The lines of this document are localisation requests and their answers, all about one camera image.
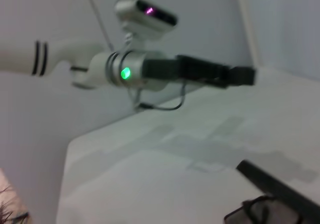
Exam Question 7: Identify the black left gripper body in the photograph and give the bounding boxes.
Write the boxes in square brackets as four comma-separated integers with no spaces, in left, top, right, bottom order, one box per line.
[143,54,231,85]

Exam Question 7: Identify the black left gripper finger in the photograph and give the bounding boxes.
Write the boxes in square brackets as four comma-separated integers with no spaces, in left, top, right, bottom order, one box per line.
[212,66,257,90]

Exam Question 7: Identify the black glasses case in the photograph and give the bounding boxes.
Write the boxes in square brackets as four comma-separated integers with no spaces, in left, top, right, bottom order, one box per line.
[223,159,320,224]

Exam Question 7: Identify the black round glasses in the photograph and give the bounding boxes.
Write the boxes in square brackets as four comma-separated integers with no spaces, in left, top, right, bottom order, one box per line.
[241,195,305,224]

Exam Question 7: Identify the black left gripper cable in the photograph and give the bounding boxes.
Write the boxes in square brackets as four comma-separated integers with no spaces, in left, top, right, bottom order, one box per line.
[127,80,188,112]

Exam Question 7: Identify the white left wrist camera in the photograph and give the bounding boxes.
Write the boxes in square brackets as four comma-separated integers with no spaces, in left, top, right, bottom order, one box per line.
[114,0,179,39]

